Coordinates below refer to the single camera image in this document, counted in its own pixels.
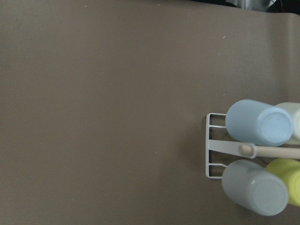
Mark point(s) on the cream white cup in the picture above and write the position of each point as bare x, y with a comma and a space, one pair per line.
294, 110

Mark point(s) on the white wire cup rack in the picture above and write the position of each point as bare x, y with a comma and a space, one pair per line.
233, 148

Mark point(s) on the wooden rack handle rod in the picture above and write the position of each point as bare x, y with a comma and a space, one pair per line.
269, 151

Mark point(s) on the light blue cup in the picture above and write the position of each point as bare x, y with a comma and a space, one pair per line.
259, 123

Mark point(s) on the grey cup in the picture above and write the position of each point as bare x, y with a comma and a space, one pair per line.
254, 188

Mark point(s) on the yellow cup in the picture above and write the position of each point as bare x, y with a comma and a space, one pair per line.
288, 170

